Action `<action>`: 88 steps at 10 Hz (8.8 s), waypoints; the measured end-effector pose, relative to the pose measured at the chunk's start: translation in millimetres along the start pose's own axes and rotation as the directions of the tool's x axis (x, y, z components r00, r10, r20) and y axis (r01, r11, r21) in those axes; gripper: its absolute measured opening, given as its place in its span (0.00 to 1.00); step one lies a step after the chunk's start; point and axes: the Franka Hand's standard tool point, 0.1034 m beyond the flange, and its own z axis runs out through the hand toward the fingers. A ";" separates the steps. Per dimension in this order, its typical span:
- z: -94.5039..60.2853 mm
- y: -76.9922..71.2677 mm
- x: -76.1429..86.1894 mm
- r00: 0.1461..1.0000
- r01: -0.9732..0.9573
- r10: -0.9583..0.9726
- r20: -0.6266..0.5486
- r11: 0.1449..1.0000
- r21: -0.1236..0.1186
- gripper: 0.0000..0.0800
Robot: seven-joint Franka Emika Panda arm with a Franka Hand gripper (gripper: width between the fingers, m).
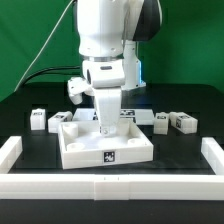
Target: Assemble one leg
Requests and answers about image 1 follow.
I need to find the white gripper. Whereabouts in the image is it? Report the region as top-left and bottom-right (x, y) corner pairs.
(82, 59), (125, 136)

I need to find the white square tabletop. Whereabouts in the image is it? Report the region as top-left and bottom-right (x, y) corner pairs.
(58, 119), (153, 169)

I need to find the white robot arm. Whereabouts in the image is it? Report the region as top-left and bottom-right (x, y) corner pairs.
(77, 0), (162, 136)

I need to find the white U-shaped fence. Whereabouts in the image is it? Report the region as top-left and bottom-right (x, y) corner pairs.
(0, 136), (224, 200)

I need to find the white marker base plate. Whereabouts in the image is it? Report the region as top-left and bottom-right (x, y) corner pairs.
(73, 108), (154, 125)

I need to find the black cable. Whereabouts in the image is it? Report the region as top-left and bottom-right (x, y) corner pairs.
(23, 65), (83, 85)

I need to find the white cable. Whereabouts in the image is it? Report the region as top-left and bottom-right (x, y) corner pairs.
(14, 0), (75, 92)

